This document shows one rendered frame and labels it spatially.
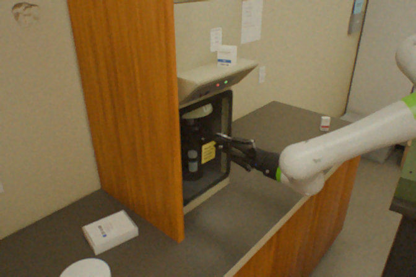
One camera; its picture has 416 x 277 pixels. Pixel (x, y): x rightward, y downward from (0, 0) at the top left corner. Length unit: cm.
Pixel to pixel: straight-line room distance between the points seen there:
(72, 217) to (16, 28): 70
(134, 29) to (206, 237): 74
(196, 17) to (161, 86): 27
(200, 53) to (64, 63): 51
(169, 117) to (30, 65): 55
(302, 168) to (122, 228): 67
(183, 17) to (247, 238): 78
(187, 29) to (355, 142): 58
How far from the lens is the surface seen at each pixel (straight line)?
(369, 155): 383
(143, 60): 96
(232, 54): 109
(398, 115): 96
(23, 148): 133
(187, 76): 100
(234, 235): 123
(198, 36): 108
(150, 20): 91
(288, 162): 93
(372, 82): 402
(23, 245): 136
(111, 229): 124
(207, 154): 125
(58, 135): 137
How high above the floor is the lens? 180
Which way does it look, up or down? 27 degrees down
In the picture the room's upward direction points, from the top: straight up
